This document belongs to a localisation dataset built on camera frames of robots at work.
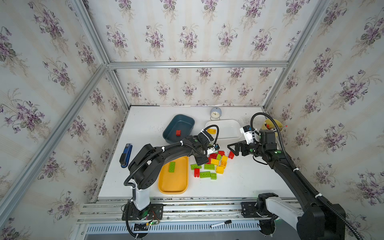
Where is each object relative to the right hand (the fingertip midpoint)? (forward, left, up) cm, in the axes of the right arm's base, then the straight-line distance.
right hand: (233, 145), depth 80 cm
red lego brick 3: (+1, -2, -13) cm, 13 cm away
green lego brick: (-5, +35, -16) cm, 38 cm away
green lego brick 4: (-4, +21, -16) cm, 26 cm away
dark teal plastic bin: (+30, +33, -14) cm, 46 cm away
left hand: (+1, +16, -11) cm, 20 cm away
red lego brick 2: (-9, +20, -15) cm, 26 cm away
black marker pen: (-32, +5, -16) cm, 37 cm away
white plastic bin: (+25, -5, -18) cm, 31 cm away
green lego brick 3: (-9, +15, -17) cm, 24 cm away
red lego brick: (+20, +32, -15) cm, 40 cm away
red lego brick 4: (+2, +9, -15) cm, 17 cm away
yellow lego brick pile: (-7, +6, -16) cm, 18 cm away
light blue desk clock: (+33, +5, -9) cm, 34 cm away
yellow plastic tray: (-13, +32, -18) cm, 39 cm away
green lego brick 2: (-5, +12, -16) cm, 20 cm away
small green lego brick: (-11, +10, -15) cm, 21 cm away
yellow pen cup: (+19, -29, -6) cm, 35 cm away
